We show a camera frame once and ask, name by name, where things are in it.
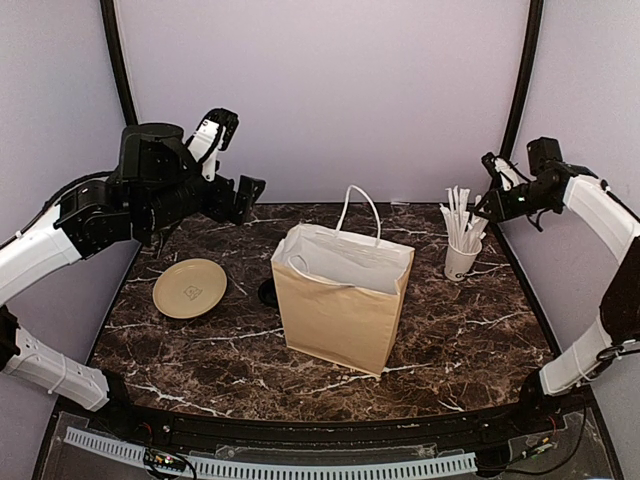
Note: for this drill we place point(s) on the black front table rail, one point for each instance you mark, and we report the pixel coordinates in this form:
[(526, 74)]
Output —
[(486, 429)]

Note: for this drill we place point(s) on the black right frame post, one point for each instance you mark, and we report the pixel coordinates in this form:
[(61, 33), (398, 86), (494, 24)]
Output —
[(525, 70)]

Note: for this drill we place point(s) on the stack of black cup lids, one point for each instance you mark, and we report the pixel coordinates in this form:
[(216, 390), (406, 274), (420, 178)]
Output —
[(267, 293)]

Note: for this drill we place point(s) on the white cup holding straws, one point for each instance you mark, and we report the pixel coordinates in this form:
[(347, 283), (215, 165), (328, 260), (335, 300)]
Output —
[(459, 260)]

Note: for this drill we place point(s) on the black frame post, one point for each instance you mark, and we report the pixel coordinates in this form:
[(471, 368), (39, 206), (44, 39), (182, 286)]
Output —
[(525, 70), (117, 61)]

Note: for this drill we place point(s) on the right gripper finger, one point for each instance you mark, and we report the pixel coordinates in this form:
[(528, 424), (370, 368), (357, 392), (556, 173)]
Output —
[(502, 173), (488, 207)]

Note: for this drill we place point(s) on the beige round plate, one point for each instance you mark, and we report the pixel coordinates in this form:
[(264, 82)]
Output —
[(189, 288)]

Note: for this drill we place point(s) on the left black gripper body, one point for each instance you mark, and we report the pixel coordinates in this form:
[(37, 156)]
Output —
[(169, 203)]

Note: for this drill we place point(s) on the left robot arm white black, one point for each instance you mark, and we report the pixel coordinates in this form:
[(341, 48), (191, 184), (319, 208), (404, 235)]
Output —
[(79, 221)]

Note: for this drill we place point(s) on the bundle of white wrapped straws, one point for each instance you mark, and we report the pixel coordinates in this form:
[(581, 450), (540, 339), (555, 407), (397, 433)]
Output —
[(465, 229)]

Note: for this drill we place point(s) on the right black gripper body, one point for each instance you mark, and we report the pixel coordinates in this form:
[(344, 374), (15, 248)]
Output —
[(534, 201)]

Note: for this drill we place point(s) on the brown paper bag white handles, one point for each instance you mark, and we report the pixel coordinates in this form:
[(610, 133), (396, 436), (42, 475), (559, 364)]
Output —
[(340, 294)]

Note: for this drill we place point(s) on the white slotted cable duct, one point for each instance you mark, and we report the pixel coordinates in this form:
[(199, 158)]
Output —
[(200, 467)]

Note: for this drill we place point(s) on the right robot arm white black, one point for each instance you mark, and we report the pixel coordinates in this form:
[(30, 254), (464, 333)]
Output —
[(614, 332)]

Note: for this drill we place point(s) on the black left frame post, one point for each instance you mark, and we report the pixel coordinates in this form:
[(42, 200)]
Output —
[(117, 61)]

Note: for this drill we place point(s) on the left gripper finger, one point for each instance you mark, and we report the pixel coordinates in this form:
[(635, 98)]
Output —
[(213, 135), (249, 191)]

